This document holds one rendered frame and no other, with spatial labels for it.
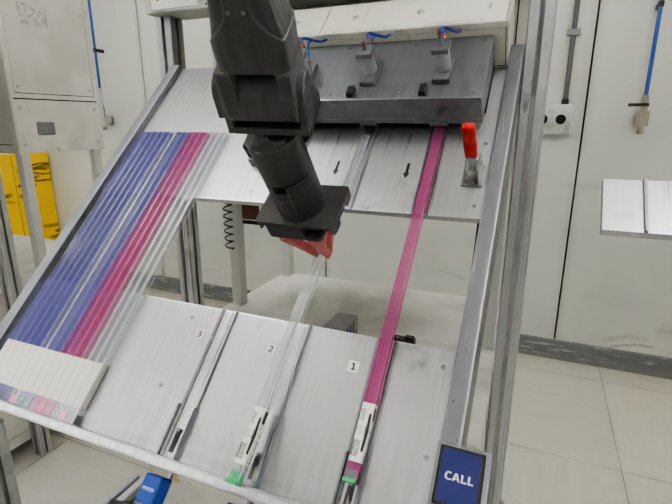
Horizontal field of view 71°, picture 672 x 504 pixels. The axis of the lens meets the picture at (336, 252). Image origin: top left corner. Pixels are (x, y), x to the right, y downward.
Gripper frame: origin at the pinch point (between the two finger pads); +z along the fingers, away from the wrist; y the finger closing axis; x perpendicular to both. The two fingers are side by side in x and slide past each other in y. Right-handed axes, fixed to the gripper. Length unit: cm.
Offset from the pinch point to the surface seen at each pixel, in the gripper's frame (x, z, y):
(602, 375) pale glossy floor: -72, 176, -62
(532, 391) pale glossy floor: -51, 160, -33
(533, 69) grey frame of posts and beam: -39.7, 0.2, -22.9
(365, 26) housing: -37.6, -10.1, 2.8
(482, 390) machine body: -1.2, 40.9, -20.0
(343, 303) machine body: -25, 60, 20
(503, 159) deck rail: -17.0, -1.3, -20.8
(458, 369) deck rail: 12.2, 1.5, -19.6
